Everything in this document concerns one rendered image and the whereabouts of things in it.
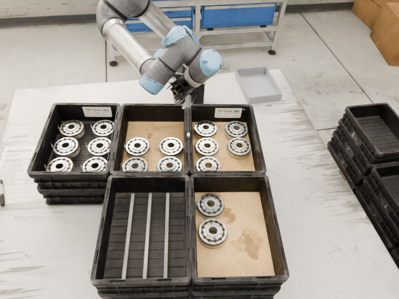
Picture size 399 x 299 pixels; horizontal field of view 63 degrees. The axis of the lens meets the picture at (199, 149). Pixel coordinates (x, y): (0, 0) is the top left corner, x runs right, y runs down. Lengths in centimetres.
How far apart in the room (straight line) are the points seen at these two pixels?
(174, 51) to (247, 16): 239
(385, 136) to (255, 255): 140
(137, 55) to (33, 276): 87
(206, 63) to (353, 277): 96
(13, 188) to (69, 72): 196
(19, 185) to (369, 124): 203
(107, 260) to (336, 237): 90
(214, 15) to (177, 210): 236
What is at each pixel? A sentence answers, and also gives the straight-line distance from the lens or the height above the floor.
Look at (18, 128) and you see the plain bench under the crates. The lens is 189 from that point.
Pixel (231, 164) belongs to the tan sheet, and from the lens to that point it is 140.
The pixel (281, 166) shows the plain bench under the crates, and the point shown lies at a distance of 162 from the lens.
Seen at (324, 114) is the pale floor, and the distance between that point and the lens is 310.
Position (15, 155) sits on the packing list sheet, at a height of 70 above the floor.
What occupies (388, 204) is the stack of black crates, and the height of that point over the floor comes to 42.
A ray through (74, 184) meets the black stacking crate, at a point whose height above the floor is 85.
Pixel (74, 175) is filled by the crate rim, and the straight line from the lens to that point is 130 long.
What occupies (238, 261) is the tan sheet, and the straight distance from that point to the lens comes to 119.
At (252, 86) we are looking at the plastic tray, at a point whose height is 70.
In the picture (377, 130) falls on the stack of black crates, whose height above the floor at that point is 49.
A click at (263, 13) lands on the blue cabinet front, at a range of 345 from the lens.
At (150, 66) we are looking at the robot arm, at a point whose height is 130.
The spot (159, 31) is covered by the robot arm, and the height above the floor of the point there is 118.
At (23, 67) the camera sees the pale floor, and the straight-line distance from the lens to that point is 364.
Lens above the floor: 192
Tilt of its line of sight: 49 degrees down
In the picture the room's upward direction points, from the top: 4 degrees clockwise
